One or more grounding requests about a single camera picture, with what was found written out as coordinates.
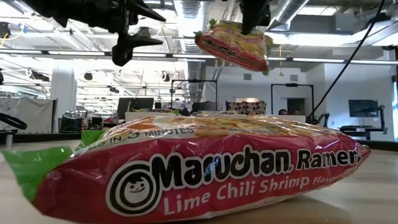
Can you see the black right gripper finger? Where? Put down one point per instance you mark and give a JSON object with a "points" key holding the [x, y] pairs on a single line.
{"points": [[252, 14], [267, 14]]}

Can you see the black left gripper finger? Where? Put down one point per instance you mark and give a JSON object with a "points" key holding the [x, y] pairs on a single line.
{"points": [[143, 9], [122, 51]]}

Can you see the green lime shrimp ramen pack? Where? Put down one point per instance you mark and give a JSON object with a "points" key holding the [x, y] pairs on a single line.
{"points": [[152, 110], [199, 174], [230, 46]]}

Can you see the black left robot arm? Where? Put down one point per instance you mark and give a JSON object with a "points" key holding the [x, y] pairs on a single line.
{"points": [[46, 7]]}

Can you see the round black ceiling lamp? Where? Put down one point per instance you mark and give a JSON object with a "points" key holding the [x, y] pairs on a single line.
{"points": [[165, 76], [88, 76]]}

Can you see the long ceiling light strip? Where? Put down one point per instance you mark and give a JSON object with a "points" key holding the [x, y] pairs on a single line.
{"points": [[76, 53], [326, 60]]}

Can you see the black office monitor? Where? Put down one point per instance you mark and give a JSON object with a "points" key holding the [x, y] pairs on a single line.
{"points": [[141, 103]]}

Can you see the black round bin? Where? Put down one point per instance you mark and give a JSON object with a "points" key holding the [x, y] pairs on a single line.
{"points": [[71, 122]]}

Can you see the patterned fabric panel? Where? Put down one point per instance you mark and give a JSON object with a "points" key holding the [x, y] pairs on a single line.
{"points": [[247, 108]]}

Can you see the black ceiling device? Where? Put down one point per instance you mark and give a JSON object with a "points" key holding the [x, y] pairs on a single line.
{"points": [[3, 29]]}

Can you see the person's head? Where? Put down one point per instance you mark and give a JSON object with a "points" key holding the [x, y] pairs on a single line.
{"points": [[283, 112], [297, 111]]}

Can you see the grey cloth cover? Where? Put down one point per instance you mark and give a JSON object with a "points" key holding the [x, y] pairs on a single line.
{"points": [[31, 113]]}

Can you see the black desk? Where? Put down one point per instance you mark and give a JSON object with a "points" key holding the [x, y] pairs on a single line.
{"points": [[357, 128]]}

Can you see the silver ventilation duct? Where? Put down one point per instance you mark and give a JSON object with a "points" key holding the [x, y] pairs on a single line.
{"points": [[292, 9], [191, 31]]}

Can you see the black rig frame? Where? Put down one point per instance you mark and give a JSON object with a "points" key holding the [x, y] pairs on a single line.
{"points": [[194, 81], [292, 84]]}

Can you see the black wall monitor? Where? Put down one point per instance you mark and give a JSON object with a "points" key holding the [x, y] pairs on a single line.
{"points": [[363, 108]]}

